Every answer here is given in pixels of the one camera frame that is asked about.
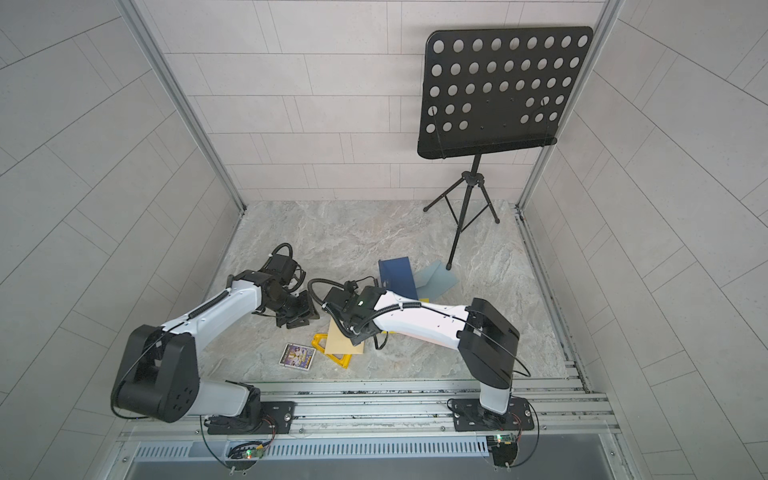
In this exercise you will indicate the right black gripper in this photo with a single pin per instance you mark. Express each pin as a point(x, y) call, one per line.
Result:
point(350, 328)

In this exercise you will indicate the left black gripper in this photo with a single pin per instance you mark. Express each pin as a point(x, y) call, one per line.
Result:
point(308, 310)

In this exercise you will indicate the navy blue envelope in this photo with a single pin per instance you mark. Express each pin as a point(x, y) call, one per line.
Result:
point(397, 276)

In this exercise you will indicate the kraft tan envelope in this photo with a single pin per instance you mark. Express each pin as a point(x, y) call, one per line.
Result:
point(339, 345)

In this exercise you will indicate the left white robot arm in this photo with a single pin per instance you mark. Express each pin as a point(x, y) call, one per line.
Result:
point(158, 376)

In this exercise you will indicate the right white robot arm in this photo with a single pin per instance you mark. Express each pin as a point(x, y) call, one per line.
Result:
point(486, 341)

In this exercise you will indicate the light teal envelope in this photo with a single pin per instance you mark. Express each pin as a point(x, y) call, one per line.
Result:
point(433, 281)

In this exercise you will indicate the colourful picture card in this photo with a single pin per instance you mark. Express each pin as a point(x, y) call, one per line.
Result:
point(297, 356)

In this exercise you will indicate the left circuit board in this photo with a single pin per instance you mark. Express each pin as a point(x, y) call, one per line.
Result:
point(249, 451)

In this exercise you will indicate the circuit board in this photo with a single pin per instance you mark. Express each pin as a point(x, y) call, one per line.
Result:
point(503, 449)
point(249, 451)

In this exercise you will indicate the right circuit board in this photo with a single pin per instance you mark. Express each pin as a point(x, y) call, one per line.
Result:
point(503, 449)

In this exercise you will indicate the black perforated music stand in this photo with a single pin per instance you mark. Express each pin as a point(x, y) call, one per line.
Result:
point(488, 91)

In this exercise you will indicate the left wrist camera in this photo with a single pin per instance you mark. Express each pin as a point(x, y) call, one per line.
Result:
point(281, 267)

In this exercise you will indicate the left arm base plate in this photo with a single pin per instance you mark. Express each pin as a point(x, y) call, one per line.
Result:
point(256, 418)

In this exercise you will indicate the aluminium rail frame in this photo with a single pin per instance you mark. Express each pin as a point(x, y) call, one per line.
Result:
point(391, 408)

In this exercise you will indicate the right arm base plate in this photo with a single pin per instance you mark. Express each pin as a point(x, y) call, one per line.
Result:
point(470, 416)

